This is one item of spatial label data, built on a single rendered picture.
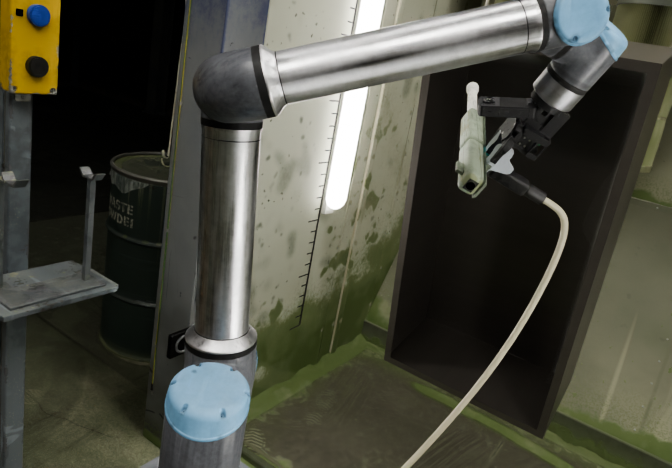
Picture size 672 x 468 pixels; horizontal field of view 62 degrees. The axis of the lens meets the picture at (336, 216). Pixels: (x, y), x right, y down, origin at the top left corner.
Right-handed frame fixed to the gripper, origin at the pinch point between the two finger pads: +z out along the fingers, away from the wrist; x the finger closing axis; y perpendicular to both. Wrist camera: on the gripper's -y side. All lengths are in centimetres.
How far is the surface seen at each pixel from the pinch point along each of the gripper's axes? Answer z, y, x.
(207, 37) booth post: 31, -75, 46
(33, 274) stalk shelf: 89, -84, -15
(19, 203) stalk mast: 74, -95, -7
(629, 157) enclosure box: -10.5, 36.6, 22.4
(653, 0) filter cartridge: -28, 64, 147
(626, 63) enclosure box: -26.7, 22.1, 29.8
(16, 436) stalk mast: 139, -70, -36
